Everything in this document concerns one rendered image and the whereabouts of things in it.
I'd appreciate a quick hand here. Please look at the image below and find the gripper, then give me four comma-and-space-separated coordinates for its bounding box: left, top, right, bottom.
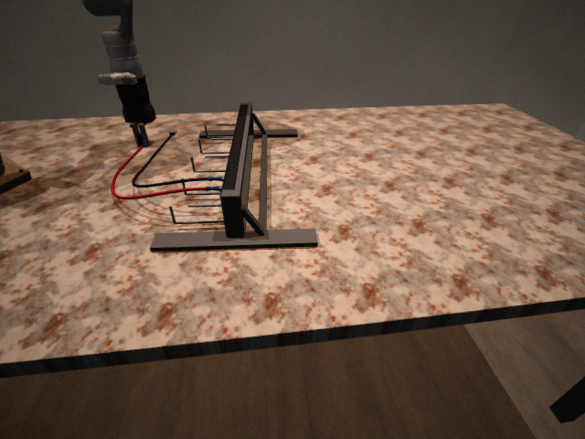
98, 55, 156, 147

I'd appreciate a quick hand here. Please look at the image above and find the dark grey metal rack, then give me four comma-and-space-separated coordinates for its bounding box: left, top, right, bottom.
150, 102, 318, 252

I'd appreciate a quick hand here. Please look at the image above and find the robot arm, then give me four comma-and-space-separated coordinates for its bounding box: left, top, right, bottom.
82, 0, 138, 58

